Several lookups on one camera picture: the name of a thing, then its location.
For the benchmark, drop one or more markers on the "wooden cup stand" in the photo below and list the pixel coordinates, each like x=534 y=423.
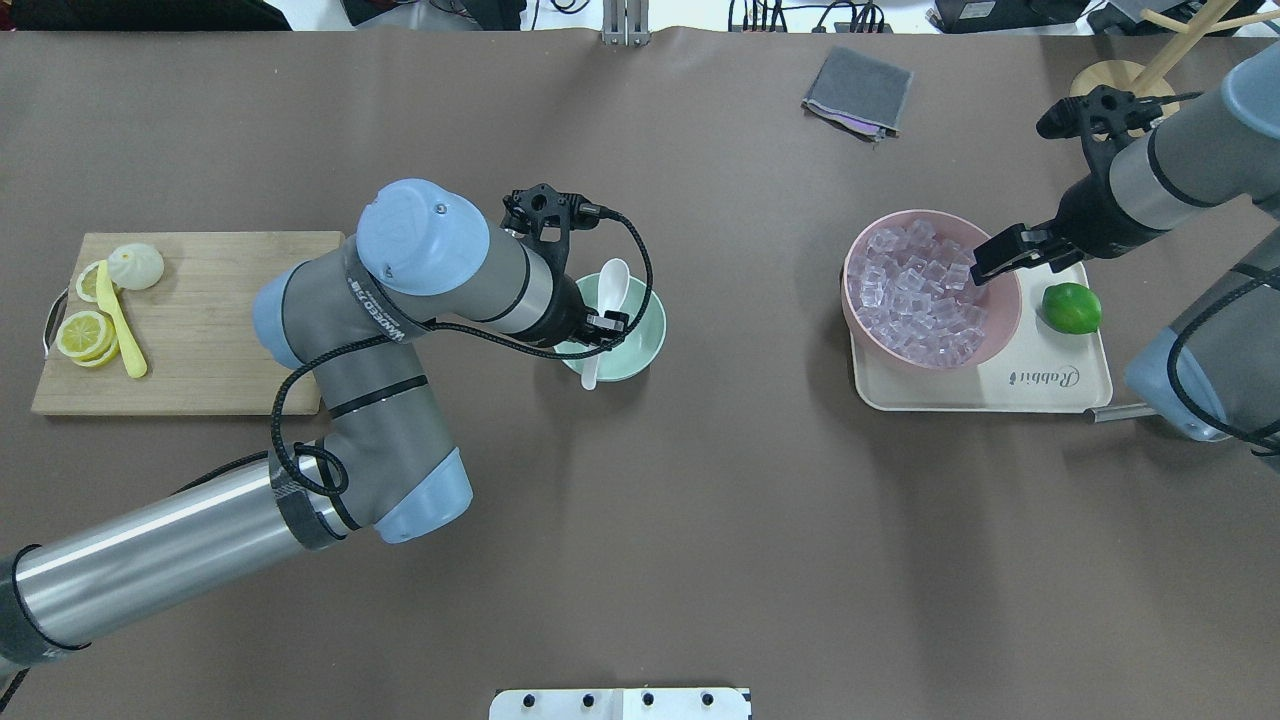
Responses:
x=1149 y=79

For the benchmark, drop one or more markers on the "grey folded cloth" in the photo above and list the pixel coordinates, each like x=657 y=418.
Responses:
x=864 y=95

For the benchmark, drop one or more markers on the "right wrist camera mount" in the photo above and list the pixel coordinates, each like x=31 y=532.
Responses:
x=1106 y=120

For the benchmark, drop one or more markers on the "white steamed bun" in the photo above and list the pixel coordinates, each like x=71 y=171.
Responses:
x=136 y=266

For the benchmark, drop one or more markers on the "wooden cutting board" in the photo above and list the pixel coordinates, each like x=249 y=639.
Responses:
x=195 y=328

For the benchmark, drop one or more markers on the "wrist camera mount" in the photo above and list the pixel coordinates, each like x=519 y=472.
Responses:
x=1106 y=120
x=544 y=218

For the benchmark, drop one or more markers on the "lemon slice under knife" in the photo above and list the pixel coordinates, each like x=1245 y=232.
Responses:
x=87 y=283

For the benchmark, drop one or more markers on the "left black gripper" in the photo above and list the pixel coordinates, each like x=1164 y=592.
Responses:
x=563 y=313

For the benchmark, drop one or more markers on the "yellow plastic knife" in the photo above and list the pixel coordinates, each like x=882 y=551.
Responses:
x=134 y=361

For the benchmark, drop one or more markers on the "white ceramic spoon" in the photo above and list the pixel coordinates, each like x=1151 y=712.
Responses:
x=612 y=292

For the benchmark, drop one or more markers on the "pile of clear ice cubes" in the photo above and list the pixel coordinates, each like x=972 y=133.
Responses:
x=910 y=287

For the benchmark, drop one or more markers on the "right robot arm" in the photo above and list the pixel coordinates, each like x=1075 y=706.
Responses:
x=1213 y=372

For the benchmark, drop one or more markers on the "mint green bowl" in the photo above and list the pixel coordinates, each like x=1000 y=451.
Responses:
x=641 y=346

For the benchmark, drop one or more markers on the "top lemon slice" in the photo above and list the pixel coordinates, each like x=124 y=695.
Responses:
x=85 y=335

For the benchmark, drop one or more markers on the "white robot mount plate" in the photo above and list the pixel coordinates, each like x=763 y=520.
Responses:
x=623 y=703

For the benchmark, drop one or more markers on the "cream plastic tray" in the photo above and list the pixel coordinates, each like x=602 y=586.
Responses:
x=1040 y=371

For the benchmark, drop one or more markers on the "bottom lemon slice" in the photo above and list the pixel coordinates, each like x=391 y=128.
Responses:
x=111 y=351

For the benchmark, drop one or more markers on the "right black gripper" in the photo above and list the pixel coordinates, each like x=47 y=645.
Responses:
x=1088 y=226

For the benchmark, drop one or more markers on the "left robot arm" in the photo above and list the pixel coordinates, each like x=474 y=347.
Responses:
x=422 y=260

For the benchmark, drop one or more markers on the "metal board handle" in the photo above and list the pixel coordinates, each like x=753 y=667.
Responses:
x=54 y=317

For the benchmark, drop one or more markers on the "pink bowl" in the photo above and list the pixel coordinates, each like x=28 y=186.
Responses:
x=1003 y=295

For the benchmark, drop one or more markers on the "green lime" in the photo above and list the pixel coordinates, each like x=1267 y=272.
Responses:
x=1071 y=308

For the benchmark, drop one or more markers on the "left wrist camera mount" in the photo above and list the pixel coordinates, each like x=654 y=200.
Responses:
x=544 y=218

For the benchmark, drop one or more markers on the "metal ice scoop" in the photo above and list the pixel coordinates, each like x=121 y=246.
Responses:
x=1146 y=415

